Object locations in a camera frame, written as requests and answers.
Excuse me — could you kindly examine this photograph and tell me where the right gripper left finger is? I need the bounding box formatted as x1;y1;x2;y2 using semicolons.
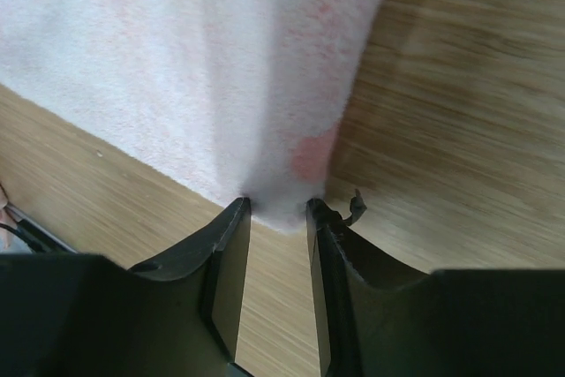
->
1;198;251;376

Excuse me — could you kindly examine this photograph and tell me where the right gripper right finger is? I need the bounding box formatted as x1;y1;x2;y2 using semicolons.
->
306;198;564;376

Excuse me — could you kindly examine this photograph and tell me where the pink rabbit pattern towel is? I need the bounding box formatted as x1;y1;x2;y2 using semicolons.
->
1;0;381;231

